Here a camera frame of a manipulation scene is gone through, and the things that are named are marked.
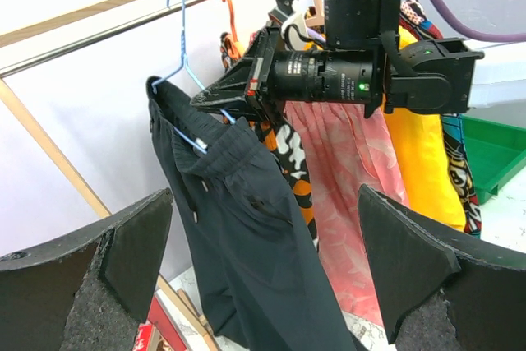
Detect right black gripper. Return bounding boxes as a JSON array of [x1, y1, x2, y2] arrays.
[[190, 25, 281, 121]]

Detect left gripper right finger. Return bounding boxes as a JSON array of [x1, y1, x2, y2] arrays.
[[358, 184, 525, 350]]

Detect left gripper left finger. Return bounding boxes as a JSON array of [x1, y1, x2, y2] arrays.
[[1, 189, 173, 350]]

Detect blue wire hanger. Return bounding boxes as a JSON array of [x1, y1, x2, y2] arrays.
[[150, 0, 238, 155]]

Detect dark navy shorts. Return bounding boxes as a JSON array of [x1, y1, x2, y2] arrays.
[[146, 76, 361, 351]]

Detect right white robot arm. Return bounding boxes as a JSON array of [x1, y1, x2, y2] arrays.
[[191, 0, 484, 122]]

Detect orange plastic hanger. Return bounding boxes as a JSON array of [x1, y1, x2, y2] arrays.
[[221, 0, 245, 60]]

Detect camouflage orange black shorts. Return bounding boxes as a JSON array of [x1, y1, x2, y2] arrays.
[[249, 119, 319, 252]]

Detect pink patterned shorts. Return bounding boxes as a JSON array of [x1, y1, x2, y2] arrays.
[[285, 102, 408, 325]]

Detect yellow shorts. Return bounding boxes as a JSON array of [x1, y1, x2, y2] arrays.
[[381, 25, 468, 233]]

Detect comic print shorts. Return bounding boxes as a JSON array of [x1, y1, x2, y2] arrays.
[[400, 0, 482, 238]]

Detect large red book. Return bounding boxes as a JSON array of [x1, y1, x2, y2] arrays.
[[132, 296, 189, 351]]

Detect green plastic tray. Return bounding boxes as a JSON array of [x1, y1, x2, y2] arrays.
[[463, 117, 526, 205]]

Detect wooden clothes rack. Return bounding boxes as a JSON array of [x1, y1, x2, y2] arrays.
[[0, 0, 371, 351]]

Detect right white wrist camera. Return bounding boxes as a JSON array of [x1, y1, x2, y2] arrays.
[[268, 0, 310, 50]]

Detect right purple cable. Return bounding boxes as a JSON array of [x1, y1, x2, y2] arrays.
[[293, 0, 526, 44]]

